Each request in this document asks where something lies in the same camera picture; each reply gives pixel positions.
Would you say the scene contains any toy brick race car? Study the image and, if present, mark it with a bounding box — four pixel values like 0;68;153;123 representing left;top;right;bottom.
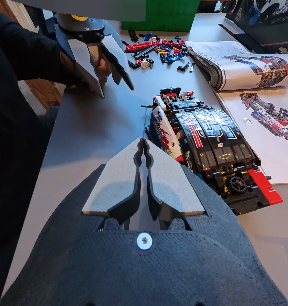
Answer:
142;87;283;215

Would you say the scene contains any grey desk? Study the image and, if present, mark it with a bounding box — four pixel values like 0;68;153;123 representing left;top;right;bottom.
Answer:
2;13;288;304

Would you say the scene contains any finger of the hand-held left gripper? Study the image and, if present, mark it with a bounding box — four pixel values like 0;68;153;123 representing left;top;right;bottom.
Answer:
101;35;135;91
67;38;105;99

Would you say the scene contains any person's left forearm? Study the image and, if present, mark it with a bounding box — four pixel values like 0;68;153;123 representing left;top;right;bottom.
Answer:
0;5;87;91

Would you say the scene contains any open instruction booklet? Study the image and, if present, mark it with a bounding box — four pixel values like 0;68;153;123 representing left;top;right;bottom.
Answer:
184;40;288;185

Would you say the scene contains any pile of loose toy bricks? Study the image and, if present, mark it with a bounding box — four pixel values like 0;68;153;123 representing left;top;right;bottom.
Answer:
121;29;196;72

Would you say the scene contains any person's dark clothing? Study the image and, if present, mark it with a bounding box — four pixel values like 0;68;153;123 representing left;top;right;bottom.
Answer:
0;72;61;306

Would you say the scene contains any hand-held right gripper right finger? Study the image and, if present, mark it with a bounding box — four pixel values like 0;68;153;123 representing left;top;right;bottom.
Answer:
144;140;206;221

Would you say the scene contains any black toy set box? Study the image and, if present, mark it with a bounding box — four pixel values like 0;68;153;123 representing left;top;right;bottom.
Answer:
218;0;288;54

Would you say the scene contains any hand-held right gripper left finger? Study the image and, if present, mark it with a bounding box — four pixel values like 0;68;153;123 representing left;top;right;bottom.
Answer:
81;138;144;225

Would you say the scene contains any green plastic crate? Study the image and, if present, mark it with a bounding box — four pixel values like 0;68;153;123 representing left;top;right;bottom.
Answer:
121;0;201;33

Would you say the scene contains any person's left hand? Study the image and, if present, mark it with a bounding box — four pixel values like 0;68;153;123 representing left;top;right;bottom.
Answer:
60;45;111;86

